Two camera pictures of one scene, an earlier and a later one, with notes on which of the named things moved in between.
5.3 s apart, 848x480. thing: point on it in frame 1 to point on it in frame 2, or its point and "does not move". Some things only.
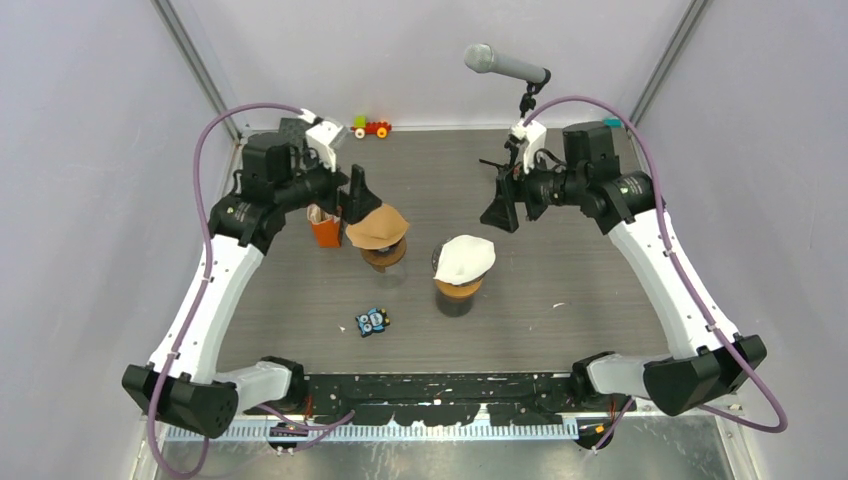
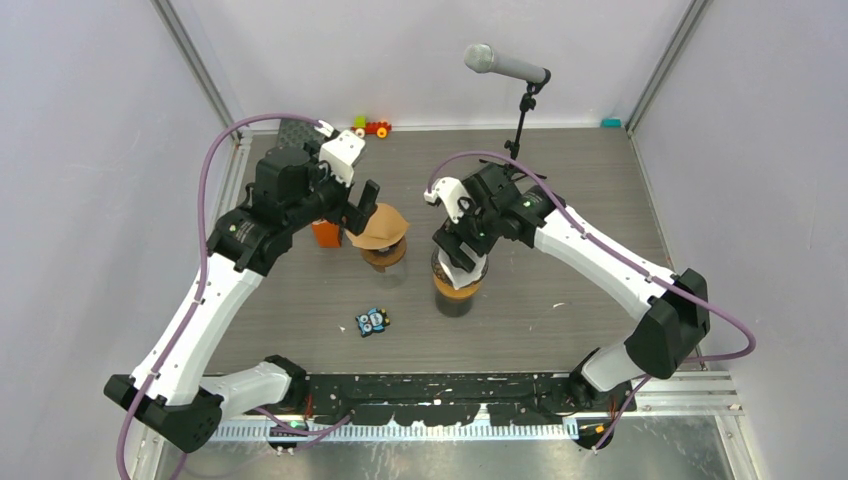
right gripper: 511,187 to 451,246
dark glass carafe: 454,307 does not move
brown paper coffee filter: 381,229 does not move
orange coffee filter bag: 327,228 does not move
